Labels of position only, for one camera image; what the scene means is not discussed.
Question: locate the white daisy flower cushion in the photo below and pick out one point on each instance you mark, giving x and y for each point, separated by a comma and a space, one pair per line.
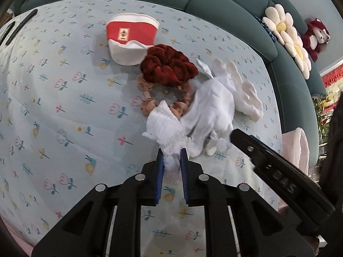
300, 56
278, 24

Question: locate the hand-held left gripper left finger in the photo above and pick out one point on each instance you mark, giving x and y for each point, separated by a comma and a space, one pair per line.
159, 176

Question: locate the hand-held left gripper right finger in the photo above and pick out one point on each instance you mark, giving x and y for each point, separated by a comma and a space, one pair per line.
184, 176

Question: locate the white ruffled garment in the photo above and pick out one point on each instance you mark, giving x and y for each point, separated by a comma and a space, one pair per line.
209, 107

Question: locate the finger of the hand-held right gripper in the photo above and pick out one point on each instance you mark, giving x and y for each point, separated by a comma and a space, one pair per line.
249, 146

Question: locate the white cotton glove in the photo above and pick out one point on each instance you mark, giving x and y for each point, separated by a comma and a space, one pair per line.
249, 99

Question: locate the red bear plush toy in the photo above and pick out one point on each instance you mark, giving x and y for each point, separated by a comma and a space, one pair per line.
315, 40

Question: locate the dark red scrunchie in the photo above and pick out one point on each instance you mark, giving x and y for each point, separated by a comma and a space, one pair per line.
168, 67

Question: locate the pink fleece blanket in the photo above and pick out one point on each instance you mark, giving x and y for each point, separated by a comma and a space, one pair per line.
16, 246

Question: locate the white tissue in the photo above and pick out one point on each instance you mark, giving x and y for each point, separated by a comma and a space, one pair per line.
163, 128

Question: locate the floral pale blue tablecloth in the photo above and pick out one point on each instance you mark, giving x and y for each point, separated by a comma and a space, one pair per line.
67, 99

